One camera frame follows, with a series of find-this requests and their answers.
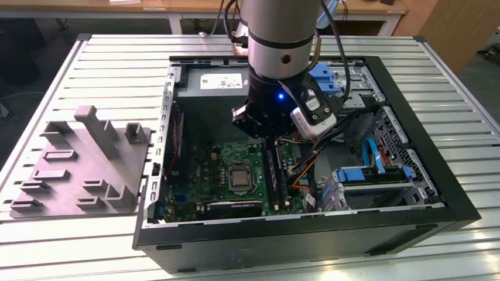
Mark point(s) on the RAM stick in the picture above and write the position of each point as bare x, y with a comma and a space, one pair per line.
273, 175

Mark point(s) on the grey power supply unit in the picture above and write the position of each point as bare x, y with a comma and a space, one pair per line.
207, 117

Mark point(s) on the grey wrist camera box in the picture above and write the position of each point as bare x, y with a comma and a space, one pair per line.
314, 117

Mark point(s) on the silver CPU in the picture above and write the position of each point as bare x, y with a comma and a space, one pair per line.
239, 178

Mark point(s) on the hard disk in blue carrier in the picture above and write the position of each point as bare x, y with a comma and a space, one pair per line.
351, 175

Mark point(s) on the metal optical drive cage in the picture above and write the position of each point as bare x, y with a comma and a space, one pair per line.
354, 101

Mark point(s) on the black RAM slot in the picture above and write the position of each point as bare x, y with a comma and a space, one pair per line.
275, 206
289, 202

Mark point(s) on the grey parts rack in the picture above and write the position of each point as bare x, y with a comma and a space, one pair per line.
90, 164

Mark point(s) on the black PC case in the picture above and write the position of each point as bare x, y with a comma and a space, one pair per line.
274, 246

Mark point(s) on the green motherboard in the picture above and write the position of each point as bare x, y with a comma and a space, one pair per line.
207, 164

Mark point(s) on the black graphics card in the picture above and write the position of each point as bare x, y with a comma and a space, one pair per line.
234, 209

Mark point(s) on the blue plastic drive latch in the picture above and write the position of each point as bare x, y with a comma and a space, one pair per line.
325, 76

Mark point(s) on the wooden cabinet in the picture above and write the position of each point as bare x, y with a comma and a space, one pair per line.
450, 29

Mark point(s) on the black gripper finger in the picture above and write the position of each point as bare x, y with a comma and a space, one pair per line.
249, 120
286, 127

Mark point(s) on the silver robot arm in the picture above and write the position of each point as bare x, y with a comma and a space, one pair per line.
274, 44

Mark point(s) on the metal disk bay cage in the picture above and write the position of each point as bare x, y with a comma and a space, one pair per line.
421, 196

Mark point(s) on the wooden desk white frame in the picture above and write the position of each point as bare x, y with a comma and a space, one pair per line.
125, 8

